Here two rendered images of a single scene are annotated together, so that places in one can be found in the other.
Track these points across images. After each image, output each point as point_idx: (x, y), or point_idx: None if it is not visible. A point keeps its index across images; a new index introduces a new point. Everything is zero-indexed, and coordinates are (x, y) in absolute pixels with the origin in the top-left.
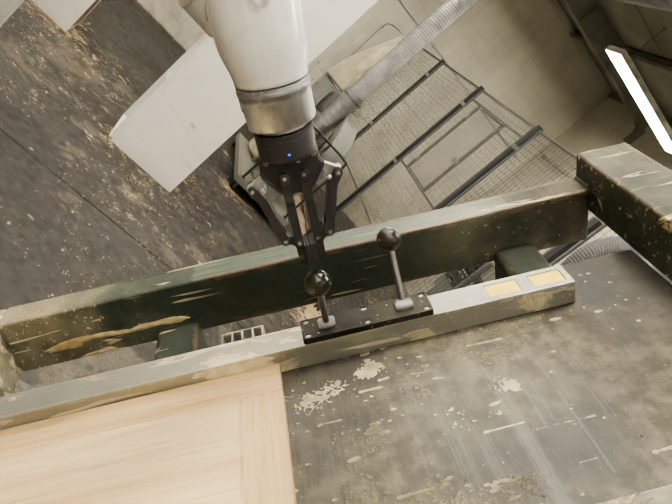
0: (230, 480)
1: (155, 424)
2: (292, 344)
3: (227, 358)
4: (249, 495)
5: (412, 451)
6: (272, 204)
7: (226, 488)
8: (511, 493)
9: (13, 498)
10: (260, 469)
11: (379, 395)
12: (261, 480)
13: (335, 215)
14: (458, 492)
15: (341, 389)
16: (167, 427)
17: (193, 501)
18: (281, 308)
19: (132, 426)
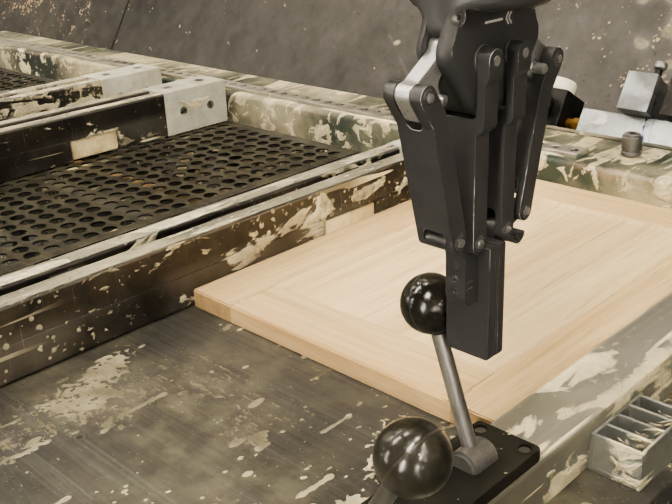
0: (382, 318)
1: (569, 318)
2: (504, 425)
3: (584, 370)
4: (339, 314)
5: (175, 438)
6: (530, 122)
7: (377, 313)
8: (8, 445)
9: (598, 240)
10: (355, 332)
11: (290, 483)
12: (341, 326)
13: (411, 198)
14: (84, 423)
15: (369, 468)
16: (547, 321)
17: (400, 296)
18: None
19: (593, 305)
